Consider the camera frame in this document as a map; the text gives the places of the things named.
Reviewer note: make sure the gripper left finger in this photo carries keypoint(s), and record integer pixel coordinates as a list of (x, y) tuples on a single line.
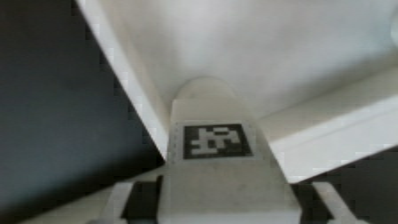
[(132, 203)]

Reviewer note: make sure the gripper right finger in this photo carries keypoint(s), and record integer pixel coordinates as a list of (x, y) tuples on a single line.
[(324, 207)]

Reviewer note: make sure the white table leg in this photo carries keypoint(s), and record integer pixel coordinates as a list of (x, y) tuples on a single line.
[(224, 186)]

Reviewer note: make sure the white square tabletop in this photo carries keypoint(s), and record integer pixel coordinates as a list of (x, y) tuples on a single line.
[(290, 49)]

